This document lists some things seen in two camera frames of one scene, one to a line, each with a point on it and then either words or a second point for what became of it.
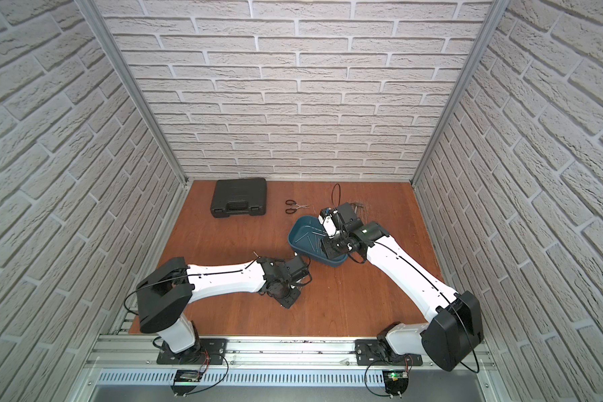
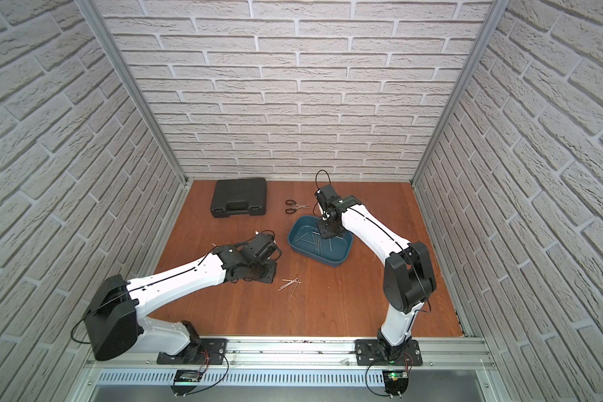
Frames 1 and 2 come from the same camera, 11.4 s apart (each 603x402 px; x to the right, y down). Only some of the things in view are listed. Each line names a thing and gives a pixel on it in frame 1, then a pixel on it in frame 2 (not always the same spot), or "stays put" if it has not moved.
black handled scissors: x=295 y=206 stays put
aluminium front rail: x=132 y=353 stays put
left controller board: x=182 y=375 stays put
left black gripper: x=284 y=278 to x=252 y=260
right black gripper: x=329 y=251 to x=324 y=231
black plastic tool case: x=236 y=196 stays put
